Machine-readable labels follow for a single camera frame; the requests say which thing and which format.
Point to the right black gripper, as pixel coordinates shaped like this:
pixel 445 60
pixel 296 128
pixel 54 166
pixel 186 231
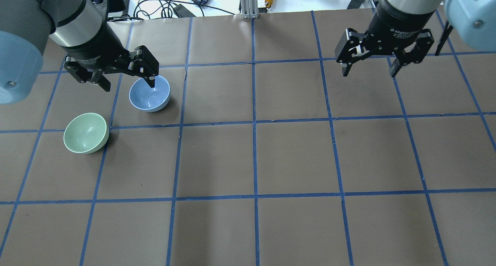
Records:
pixel 395 21

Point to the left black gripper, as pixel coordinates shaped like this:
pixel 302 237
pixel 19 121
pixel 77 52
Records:
pixel 94 46

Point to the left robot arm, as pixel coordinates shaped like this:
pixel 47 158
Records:
pixel 78 26

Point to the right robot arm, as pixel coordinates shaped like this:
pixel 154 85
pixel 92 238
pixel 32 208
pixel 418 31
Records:
pixel 474 20

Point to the blue bowl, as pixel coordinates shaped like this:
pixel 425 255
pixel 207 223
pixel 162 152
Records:
pixel 145 98

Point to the green bowl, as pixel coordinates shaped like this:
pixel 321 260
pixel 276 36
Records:
pixel 87 133

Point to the black power adapter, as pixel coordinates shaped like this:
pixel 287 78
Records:
pixel 182 12

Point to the brown table mat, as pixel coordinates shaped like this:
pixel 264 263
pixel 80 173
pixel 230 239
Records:
pixel 265 155

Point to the aluminium frame post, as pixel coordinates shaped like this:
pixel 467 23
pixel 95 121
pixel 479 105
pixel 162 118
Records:
pixel 249 9

